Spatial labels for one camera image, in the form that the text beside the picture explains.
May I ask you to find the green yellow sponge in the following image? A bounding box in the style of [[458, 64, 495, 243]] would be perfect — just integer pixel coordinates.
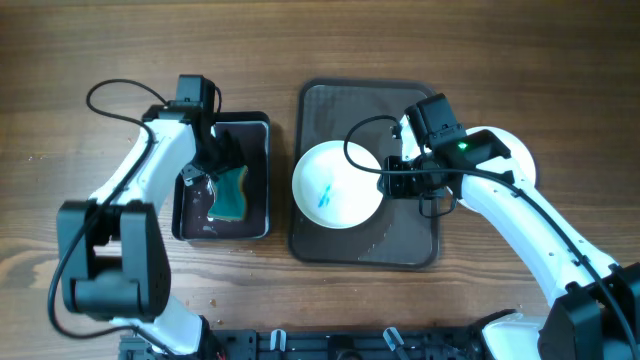
[[207, 166, 248, 222]]

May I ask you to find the white plate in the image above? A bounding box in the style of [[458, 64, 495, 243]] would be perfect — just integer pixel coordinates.
[[292, 140, 383, 229], [438, 126, 536, 220]]

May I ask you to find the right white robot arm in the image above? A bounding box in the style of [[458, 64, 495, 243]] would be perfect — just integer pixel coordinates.
[[380, 127, 639, 359]]

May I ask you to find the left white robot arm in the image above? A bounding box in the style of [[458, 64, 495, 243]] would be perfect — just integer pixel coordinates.
[[47, 105, 249, 359]]

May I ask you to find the large dark serving tray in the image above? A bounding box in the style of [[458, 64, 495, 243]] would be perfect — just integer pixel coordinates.
[[288, 78, 440, 269]]

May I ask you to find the small black water tray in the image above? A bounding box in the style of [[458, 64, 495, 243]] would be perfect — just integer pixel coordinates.
[[172, 112, 271, 241]]

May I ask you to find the right black cable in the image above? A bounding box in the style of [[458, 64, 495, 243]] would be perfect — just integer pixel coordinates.
[[342, 114, 640, 351]]

